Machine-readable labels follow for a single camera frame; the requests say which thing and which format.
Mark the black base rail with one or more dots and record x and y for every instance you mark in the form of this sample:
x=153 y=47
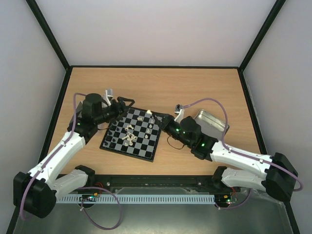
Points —
x=158 y=181

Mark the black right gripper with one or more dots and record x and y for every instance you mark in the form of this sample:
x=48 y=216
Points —
x=167 y=121

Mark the silver metal tray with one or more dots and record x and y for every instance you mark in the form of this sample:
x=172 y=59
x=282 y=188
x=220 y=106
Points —
x=210 y=125
x=79 y=110

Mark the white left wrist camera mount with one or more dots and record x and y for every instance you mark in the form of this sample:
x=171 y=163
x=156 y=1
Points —
x=108 y=96

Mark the black enclosure frame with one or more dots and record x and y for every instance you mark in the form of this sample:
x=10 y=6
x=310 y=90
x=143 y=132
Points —
x=33 y=6

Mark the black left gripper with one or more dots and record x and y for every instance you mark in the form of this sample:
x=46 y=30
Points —
x=122 y=109

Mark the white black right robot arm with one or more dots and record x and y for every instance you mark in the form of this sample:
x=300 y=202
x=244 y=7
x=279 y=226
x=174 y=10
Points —
x=273 y=174

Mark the black white chess board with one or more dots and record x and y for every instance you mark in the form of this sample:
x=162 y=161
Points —
x=135 y=135

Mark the light blue cable duct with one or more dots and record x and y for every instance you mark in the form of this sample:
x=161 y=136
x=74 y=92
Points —
x=139 y=199

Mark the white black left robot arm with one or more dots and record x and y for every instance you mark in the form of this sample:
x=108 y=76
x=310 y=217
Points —
x=38 y=190

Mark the silver metal tray left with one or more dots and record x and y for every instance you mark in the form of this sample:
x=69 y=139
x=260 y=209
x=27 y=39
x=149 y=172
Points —
x=79 y=110

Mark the silver metal tray right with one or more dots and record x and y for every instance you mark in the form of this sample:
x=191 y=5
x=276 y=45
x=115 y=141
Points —
x=210 y=125

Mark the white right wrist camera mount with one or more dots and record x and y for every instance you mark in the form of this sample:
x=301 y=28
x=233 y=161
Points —
x=179 y=111

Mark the white king lying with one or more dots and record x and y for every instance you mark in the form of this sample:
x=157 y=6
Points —
x=129 y=127

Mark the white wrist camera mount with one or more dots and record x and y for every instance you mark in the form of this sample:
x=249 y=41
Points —
x=179 y=111
x=108 y=96

